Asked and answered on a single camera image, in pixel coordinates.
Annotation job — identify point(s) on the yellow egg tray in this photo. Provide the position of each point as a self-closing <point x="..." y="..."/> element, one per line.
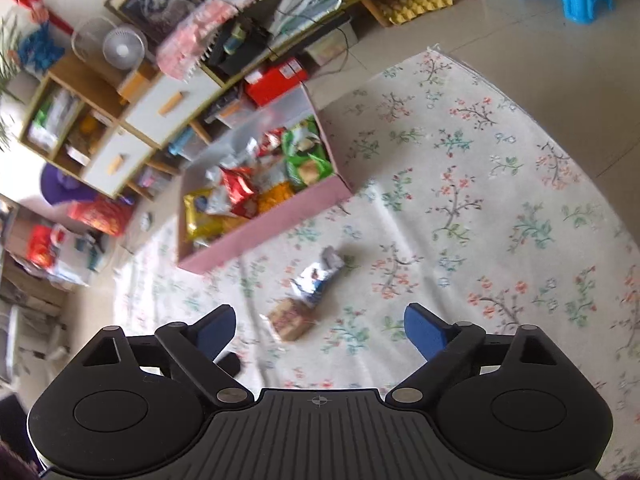
<point x="412" y="4"/>

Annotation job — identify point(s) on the white round fan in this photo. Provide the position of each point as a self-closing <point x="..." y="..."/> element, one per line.
<point x="86" y="40"/>

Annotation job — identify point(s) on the potted green plant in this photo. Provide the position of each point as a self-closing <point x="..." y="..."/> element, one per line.
<point x="7" y="75"/>

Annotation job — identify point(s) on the red gift bag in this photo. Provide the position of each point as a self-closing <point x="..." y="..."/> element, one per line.
<point x="100" y="216"/>

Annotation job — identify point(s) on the green snack packet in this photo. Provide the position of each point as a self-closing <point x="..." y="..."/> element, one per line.
<point x="305" y="160"/>

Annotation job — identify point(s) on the pink cardboard box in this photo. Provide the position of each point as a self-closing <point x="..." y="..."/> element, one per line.
<point x="280" y="230"/>

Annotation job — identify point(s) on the orange snack packet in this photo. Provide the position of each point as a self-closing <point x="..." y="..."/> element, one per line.
<point x="276" y="199"/>

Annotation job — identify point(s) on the stack of papers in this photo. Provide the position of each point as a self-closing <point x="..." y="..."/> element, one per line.
<point x="305" y="7"/>

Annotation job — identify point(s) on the framed cat picture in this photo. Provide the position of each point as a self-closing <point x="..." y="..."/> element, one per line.
<point x="155" y="0"/>

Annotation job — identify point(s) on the clear plastic storage box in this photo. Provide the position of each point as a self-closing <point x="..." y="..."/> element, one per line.
<point x="330" y="45"/>

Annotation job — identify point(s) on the small silver blue snack packet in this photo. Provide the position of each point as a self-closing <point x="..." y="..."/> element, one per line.
<point x="317" y="275"/>

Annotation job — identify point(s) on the yellow snack packet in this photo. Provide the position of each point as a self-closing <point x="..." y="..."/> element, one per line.
<point x="207" y="215"/>

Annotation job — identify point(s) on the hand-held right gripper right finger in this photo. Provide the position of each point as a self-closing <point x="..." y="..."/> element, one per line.
<point x="424" y="331"/>

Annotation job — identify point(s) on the brown pastry packet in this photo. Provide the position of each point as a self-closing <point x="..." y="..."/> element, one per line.
<point x="292" y="320"/>

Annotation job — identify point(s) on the blue plush toy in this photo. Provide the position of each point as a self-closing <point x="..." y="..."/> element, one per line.
<point x="40" y="50"/>

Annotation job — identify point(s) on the floral cloth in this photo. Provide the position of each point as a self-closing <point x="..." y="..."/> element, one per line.
<point x="450" y="185"/>

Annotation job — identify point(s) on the purple round object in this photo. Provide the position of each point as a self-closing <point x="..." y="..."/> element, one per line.
<point x="62" y="185"/>

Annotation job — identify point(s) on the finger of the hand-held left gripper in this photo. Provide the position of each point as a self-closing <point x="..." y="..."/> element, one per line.
<point x="228" y="363"/>

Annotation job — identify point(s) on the white desk fan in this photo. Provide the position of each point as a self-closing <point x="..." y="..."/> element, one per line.
<point x="124" y="49"/>

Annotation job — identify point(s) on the pink tasselled cloth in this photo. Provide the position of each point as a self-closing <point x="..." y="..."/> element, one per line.
<point x="195" y="35"/>

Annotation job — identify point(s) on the red white snack packet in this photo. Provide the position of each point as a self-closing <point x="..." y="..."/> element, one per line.
<point x="271" y="142"/>

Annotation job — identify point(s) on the dark red snack packet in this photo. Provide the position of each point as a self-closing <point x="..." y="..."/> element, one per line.
<point x="237" y="185"/>

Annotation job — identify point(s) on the blue lidded plastic container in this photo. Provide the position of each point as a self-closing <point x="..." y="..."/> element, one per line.
<point x="187" y="144"/>

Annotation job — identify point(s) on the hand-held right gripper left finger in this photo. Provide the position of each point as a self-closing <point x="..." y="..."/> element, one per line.
<point x="216" y="329"/>

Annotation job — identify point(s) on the black open case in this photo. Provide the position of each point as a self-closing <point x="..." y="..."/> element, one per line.
<point x="235" y="47"/>

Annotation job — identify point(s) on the red box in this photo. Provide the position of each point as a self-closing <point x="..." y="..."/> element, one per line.
<point x="275" y="80"/>

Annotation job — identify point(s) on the white shopping bag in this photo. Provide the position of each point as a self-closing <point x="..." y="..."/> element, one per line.
<point x="60" y="260"/>

